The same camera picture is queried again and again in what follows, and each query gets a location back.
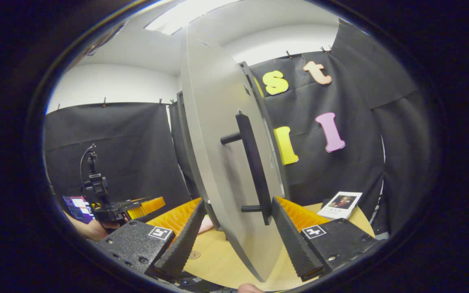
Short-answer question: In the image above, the colourful display screen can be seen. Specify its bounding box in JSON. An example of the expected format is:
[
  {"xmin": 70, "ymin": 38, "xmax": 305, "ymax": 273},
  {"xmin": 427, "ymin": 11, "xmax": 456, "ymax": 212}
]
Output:
[{"xmin": 63, "ymin": 196, "xmax": 95, "ymax": 224}]

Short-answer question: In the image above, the black door handle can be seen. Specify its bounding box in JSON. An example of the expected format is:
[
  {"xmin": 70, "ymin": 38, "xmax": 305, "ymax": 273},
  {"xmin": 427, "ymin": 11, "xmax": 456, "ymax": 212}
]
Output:
[{"xmin": 220, "ymin": 109, "xmax": 273, "ymax": 225}]

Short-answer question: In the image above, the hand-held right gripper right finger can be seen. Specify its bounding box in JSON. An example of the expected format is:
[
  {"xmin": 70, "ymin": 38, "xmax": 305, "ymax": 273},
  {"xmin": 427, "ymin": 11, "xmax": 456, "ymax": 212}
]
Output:
[{"xmin": 271, "ymin": 197, "xmax": 384, "ymax": 282}]

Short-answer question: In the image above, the ceiling light panel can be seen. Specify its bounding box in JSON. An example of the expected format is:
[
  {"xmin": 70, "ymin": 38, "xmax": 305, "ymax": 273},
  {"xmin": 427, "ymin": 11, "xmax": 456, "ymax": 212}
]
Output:
[{"xmin": 144, "ymin": 0, "xmax": 239, "ymax": 35}]

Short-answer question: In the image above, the grey cabinet door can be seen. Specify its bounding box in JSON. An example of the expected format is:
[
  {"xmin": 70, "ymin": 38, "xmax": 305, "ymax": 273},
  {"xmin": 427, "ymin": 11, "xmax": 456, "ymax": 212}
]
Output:
[{"xmin": 180, "ymin": 20, "xmax": 290, "ymax": 282}]

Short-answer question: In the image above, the grey cabinet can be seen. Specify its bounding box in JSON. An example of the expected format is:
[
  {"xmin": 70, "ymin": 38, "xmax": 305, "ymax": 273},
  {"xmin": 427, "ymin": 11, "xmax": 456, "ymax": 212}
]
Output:
[{"xmin": 169, "ymin": 61, "xmax": 291, "ymax": 201}]

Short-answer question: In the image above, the pink plush toy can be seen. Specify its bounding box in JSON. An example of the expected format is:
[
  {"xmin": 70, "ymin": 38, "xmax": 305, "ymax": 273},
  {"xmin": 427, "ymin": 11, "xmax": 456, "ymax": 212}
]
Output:
[{"xmin": 197, "ymin": 215, "xmax": 215, "ymax": 235}]

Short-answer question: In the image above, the black backdrop cloth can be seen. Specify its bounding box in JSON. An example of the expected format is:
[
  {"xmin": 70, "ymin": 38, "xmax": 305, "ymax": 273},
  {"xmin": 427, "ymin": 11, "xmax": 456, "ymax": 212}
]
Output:
[
  {"xmin": 249, "ymin": 51, "xmax": 386, "ymax": 212},
  {"xmin": 44, "ymin": 102, "xmax": 192, "ymax": 222},
  {"xmin": 332, "ymin": 18, "xmax": 436, "ymax": 236}
]

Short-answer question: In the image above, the white book with portrait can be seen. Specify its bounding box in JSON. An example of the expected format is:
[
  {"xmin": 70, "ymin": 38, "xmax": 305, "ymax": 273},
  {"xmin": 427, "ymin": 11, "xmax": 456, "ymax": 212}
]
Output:
[{"xmin": 317, "ymin": 191, "xmax": 363, "ymax": 221}]

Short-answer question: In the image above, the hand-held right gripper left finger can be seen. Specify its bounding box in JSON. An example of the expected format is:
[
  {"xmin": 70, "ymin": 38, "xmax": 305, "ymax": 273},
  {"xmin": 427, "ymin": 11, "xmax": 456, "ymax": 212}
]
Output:
[{"xmin": 94, "ymin": 198, "xmax": 207, "ymax": 282}]

